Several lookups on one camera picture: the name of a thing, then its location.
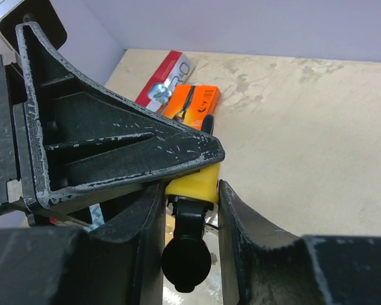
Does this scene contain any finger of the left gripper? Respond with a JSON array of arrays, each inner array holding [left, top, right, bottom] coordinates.
[[19, 27, 225, 213]]

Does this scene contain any blue zigzag pouch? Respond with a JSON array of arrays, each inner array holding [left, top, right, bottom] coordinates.
[[85, 204, 105, 231]]

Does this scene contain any orange box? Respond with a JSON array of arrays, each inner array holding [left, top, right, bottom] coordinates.
[[163, 85, 221, 130]]

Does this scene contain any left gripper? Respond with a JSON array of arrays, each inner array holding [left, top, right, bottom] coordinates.
[[0, 55, 35, 216]]

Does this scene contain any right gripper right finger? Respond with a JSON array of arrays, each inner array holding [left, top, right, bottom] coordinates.
[[218, 181, 381, 304]]

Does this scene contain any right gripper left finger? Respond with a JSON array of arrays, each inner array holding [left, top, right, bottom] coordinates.
[[0, 185, 164, 304]]

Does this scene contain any red box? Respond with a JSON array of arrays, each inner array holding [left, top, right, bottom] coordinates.
[[135, 50, 195, 114]]

